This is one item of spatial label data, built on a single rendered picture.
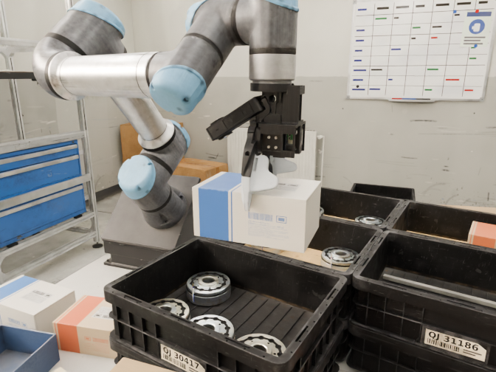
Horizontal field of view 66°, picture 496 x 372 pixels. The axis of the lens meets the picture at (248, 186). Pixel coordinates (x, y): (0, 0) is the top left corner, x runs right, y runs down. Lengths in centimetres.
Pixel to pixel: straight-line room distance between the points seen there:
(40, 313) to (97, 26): 67
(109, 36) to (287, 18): 47
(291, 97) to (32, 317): 78
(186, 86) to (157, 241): 78
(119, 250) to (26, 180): 155
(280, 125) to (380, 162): 354
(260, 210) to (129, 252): 79
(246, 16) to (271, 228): 33
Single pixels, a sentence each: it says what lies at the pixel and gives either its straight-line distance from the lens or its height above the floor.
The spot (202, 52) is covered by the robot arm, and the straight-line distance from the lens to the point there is 61.
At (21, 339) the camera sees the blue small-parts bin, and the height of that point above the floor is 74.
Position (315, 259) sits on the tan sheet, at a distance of 111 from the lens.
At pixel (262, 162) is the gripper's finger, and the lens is 62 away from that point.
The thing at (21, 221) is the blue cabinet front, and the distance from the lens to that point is 284.
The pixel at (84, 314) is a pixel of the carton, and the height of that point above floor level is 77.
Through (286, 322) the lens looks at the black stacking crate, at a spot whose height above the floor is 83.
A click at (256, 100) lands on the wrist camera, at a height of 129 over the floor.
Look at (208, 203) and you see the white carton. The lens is 66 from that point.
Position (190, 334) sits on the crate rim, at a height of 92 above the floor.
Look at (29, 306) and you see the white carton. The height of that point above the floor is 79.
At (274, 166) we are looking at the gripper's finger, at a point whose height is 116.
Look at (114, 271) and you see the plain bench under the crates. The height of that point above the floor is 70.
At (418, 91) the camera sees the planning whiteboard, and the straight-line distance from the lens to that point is 403.
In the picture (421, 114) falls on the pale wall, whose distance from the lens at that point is 406.
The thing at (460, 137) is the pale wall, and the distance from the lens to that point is 411.
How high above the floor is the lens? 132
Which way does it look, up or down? 16 degrees down
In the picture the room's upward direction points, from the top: straight up
